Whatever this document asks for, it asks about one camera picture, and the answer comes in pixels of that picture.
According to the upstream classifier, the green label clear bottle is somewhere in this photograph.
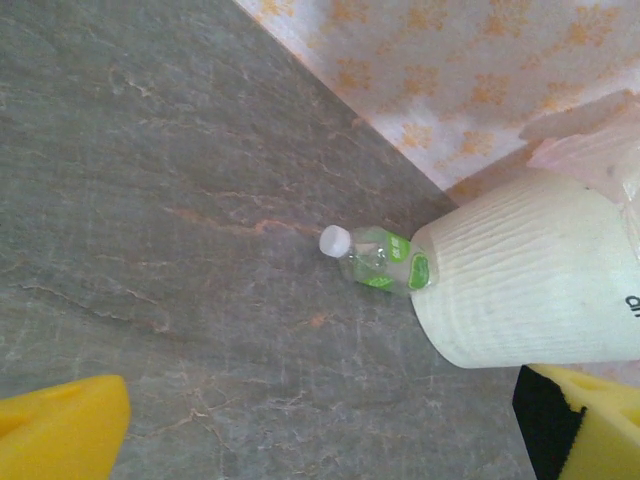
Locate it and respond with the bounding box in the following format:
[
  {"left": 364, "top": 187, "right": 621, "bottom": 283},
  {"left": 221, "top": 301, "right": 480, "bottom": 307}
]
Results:
[{"left": 318, "top": 223, "right": 434, "bottom": 297}]

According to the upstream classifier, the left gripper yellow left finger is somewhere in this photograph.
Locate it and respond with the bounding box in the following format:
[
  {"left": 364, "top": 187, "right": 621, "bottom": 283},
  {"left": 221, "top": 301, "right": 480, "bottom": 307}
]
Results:
[{"left": 0, "top": 374, "right": 132, "bottom": 480}]

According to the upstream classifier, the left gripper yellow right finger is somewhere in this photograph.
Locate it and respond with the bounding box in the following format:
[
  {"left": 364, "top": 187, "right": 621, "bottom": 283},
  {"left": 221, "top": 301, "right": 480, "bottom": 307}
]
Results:
[{"left": 512, "top": 363, "right": 640, "bottom": 480}]

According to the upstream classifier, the white plastic bin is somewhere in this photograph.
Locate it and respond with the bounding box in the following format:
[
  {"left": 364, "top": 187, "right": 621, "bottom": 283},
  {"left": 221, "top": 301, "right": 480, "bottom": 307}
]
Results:
[{"left": 409, "top": 164, "right": 640, "bottom": 371}]

